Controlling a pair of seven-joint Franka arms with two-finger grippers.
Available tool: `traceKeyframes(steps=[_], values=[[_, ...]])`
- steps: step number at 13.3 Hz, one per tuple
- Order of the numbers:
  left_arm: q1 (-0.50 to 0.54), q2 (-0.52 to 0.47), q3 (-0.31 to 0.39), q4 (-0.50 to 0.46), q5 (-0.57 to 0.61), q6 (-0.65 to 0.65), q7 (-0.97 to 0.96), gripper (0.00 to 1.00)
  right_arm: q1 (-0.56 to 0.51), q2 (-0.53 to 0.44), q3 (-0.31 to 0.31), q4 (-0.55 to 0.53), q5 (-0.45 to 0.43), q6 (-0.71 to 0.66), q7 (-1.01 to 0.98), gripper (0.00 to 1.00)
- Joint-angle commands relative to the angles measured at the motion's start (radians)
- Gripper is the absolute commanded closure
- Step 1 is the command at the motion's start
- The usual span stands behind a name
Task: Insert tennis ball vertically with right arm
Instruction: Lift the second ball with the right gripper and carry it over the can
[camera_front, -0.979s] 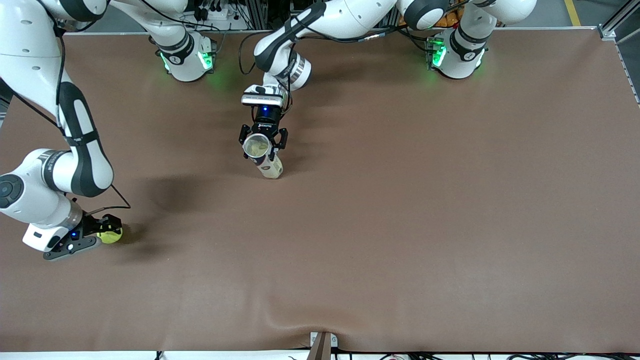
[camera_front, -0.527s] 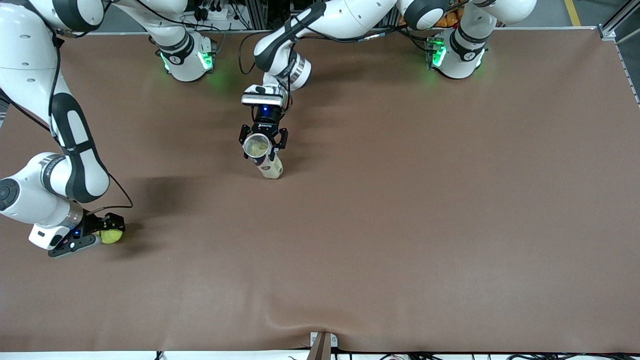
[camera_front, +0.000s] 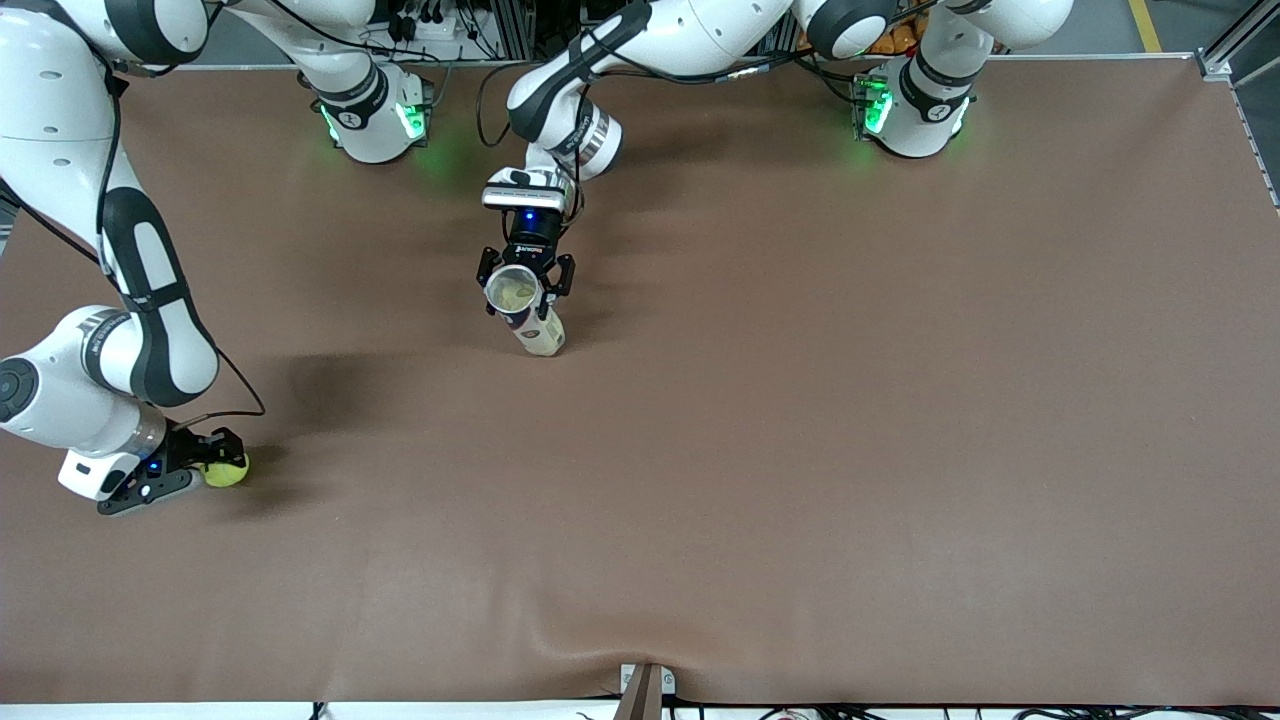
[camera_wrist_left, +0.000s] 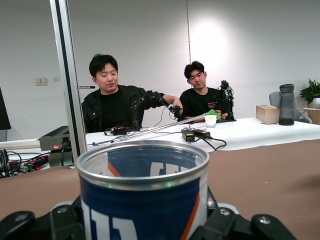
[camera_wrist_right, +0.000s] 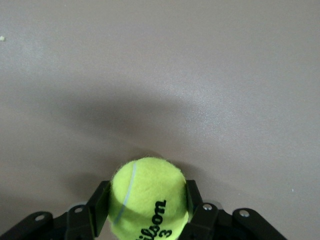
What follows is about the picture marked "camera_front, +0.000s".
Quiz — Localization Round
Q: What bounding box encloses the orange bag pile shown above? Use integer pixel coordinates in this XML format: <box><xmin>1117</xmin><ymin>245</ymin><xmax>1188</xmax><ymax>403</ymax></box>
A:
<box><xmin>797</xmin><ymin>18</ymin><xmax>923</xmax><ymax>57</ymax></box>

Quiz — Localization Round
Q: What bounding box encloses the white power strip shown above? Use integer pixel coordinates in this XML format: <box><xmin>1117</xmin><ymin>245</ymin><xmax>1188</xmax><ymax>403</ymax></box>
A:
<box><xmin>395</xmin><ymin>8</ymin><xmax>491</xmax><ymax>46</ymax></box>

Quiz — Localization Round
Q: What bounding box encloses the metal table clamp bracket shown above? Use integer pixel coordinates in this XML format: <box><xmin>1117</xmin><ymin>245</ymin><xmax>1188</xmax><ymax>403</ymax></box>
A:
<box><xmin>618</xmin><ymin>662</ymin><xmax>677</xmax><ymax>720</ymax></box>

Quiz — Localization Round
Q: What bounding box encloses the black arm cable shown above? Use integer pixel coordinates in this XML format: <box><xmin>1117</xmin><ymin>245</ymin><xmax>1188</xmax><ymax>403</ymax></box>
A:
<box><xmin>0</xmin><ymin>60</ymin><xmax>268</xmax><ymax>426</ymax></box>
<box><xmin>475</xmin><ymin>55</ymin><xmax>871</xmax><ymax>151</ymax></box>

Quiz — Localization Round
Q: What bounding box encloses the aluminium frame upright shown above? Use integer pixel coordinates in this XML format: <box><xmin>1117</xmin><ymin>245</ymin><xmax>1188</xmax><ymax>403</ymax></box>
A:
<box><xmin>495</xmin><ymin>0</ymin><xmax>536</xmax><ymax>61</ymax></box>

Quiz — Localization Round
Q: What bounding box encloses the brown table mat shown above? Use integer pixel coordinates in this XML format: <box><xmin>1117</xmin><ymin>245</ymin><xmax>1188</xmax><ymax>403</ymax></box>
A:
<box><xmin>0</xmin><ymin>55</ymin><xmax>1280</xmax><ymax>706</ymax></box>

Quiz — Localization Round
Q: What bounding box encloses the clear Wilson tennis ball can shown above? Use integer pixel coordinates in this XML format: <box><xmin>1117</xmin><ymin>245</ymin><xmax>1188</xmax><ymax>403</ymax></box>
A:
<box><xmin>484</xmin><ymin>264</ymin><xmax>567</xmax><ymax>359</ymax></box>

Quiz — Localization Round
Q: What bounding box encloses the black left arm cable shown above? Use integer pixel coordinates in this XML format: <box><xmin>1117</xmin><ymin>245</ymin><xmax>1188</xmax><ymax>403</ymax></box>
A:
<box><xmin>475</xmin><ymin>55</ymin><xmax>871</xmax><ymax>151</ymax></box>

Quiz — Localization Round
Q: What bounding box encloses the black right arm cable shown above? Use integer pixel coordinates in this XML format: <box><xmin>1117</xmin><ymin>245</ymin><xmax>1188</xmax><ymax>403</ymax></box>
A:
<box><xmin>0</xmin><ymin>60</ymin><xmax>268</xmax><ymax>426</ymax></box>

